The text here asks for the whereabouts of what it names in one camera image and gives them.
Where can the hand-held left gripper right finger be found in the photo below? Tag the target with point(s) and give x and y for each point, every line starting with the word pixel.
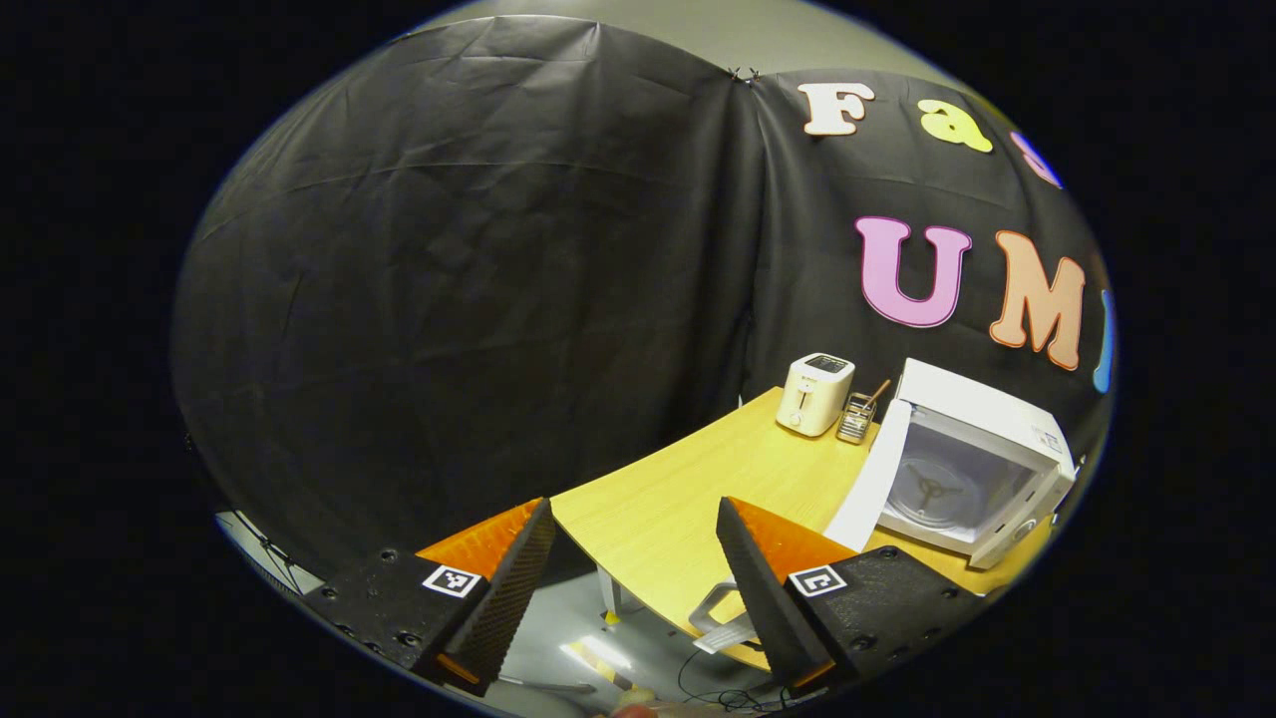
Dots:
pixel 763 598

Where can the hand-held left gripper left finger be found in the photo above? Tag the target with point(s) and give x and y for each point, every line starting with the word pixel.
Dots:
pixel 513 588

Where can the white microwave oven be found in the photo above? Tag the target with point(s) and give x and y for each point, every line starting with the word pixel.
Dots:
pixel 997 419

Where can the clear utensil holder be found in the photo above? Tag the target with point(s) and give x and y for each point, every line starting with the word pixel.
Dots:
pixel 854 424

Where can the white toaster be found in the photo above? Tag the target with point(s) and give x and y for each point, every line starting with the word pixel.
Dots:
pixel 812 399

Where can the brown wooden stick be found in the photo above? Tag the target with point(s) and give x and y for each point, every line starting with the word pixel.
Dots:
pixel 879 392

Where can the black backdrop cloth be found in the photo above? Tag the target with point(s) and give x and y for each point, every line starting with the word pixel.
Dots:
pixel 449 299

